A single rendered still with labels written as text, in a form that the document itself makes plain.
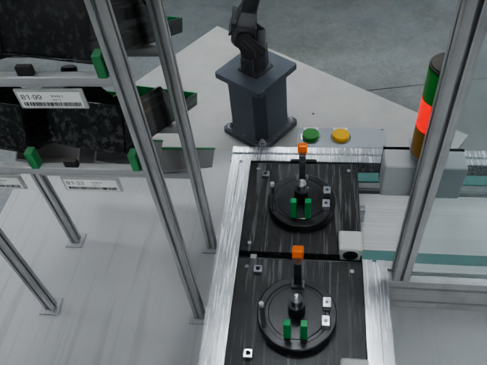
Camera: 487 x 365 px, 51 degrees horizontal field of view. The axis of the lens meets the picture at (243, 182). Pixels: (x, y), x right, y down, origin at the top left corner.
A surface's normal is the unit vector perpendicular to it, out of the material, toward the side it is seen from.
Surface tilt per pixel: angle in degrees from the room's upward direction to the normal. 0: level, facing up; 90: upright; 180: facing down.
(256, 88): 0
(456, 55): 90
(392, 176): 90
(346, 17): 0
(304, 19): 0
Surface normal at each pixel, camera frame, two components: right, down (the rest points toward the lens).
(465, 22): -0.11, 0.76
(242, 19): 0.07, 0.33
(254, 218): -0.08, -0.66
